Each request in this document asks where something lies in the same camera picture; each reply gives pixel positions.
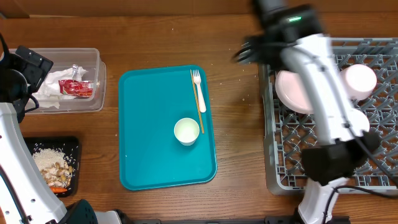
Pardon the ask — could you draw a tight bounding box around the white napkin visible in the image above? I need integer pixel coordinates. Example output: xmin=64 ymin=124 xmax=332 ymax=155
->
xmin=32 ymin=65 xmax=88 ymax=109

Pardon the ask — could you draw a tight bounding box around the red snack wrapper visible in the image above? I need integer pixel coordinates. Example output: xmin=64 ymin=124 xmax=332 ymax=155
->
xmin=58 ymin=80 xmax=94 ymax=98

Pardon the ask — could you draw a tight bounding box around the large pink plate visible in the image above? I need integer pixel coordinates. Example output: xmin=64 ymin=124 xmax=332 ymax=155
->
xmin=275 ymin=70 xmax=313 ymax=114

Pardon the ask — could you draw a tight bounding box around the pink bowl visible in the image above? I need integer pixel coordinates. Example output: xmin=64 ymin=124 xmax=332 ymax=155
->
xmin=340 ymin=64 xmax=377 ymax=100

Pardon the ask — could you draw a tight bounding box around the white plastic fork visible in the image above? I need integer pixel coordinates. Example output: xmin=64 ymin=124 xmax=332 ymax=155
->
xmin=193 ymin=70 xmax=206 ymax=113

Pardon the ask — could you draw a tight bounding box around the wooden chopstick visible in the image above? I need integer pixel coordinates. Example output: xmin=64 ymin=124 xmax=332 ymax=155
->
xmin=190 ymin=70 xmax=205 ymax=134

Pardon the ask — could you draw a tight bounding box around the nuts and rice pile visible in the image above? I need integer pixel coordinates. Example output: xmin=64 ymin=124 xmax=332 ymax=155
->
xmin=32 ymin=148 xmax=75 ymax=189

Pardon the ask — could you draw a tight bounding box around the orange carrot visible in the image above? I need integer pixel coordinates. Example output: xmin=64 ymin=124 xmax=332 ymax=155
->
xmin=50 ymin=187 xmax=68 ymax=194

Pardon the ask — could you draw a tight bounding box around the white bowl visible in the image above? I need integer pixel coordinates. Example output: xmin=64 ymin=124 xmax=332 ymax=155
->
xmin=349 ymin=109 xmax=370 ymax=136

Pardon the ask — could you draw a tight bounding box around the pale green cup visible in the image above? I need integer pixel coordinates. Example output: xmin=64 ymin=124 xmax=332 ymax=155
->
xmin=174 ymin=118 xmax=200 ymax=146

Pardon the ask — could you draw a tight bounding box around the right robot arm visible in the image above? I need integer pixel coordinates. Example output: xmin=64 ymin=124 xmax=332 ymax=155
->
xmin=236 ymin=0 xmax=380 ymax=223

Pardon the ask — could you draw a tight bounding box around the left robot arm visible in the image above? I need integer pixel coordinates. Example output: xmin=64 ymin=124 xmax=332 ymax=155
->
xmin=1 ymin=44 xmax=131 ymax=224

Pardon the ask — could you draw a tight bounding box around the grey dishwasher rack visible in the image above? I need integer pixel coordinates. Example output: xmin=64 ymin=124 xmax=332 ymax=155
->
xmin=258 ymin=38 xmax=397 ymax=195

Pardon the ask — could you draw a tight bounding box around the clear plastic bin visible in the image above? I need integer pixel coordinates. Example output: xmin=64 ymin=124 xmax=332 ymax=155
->
xmin=9 ymin=47 xmax=107 ymax=115

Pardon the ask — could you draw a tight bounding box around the black tray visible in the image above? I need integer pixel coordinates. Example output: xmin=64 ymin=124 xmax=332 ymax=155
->
xmin=25 ymin=136 xmax=80 ymax=197

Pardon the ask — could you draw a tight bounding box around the teal plastic tray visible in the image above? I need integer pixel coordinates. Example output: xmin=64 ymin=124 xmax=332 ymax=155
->
xmin=118 ymin=65 xmax=218 ymax=190

